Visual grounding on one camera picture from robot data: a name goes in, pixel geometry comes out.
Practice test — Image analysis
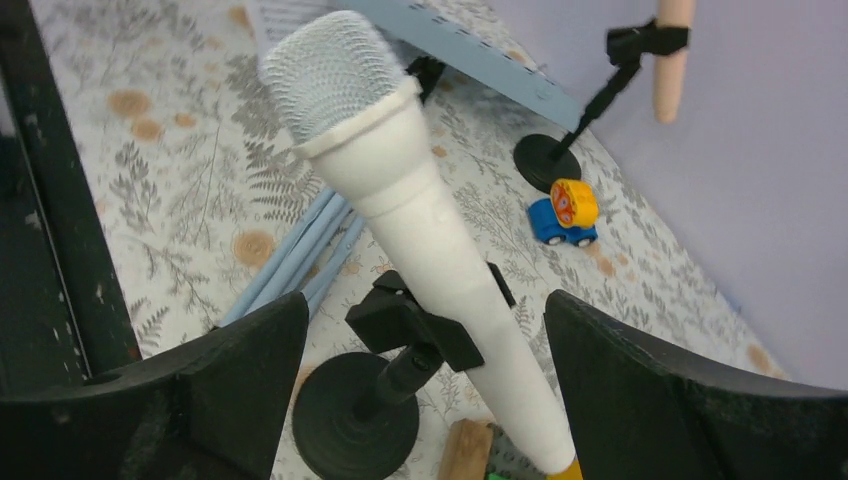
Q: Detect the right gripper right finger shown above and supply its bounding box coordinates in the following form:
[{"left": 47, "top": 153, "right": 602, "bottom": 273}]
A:
[{"left": 544, "top": 290, "right": 847, "bottom": 480}]

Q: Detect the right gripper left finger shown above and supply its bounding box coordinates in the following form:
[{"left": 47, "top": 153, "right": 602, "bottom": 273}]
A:
[{"left": 1, "top": 292, "right": 309, "bottom": 479}]

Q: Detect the pink toy microphone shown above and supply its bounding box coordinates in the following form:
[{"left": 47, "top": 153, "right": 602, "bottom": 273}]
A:
[{"left": 653, "top": 0, "right": 695, "bottom": 124}]

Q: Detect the white toy microphone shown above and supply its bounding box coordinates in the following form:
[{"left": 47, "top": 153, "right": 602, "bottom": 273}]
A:
[{"left": 261, "top": 10, "right": 575, "bottom": 474}]

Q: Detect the sheet music page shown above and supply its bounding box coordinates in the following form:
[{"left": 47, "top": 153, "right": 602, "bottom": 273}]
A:
[{"left": 244, "top": 0, "right": 338, "bottom": 60}]

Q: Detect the light blue music stand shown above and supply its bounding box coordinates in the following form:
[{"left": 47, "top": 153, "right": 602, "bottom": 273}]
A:
[{"left": 221, "top": 1, "right": 579, "bottom": 326}]

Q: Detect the yellow toy block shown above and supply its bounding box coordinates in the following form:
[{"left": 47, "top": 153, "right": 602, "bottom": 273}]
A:
[{"left": 545, "top": 459, "right": 583, "bottom": 480}]

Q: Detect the floral table mat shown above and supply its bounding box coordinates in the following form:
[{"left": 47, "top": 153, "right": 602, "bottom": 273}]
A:
[{"left": 26, "top": 0, "right": 790, "bottom": 480}]

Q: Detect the blue yellow toy figure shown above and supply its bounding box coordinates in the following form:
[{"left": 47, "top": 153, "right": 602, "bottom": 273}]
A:
[{"left": 527, "top": 178, "right": 599, "bottom": 248}]

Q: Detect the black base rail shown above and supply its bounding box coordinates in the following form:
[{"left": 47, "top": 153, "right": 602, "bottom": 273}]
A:
[{"left": 1, "top": 1, "right": 141, "bottom": 395}]

